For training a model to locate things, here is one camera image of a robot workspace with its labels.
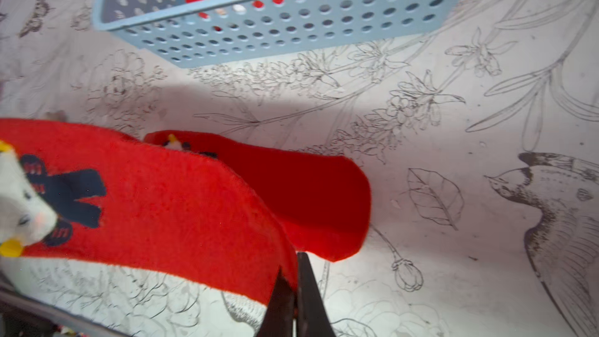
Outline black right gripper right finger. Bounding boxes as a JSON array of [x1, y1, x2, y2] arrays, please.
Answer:
[[296, 252, 335, 337]]

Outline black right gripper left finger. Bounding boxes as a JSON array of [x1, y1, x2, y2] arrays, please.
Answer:
[[255, 270, 296, 337]]

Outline red snowflake patterned sock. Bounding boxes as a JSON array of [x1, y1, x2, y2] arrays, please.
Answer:
[[144, 130, 372, 261], [0, 118, 300, 307]]

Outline light blue plastic basket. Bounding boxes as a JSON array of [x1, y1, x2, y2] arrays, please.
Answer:
[[91, 0, 460, 68]]

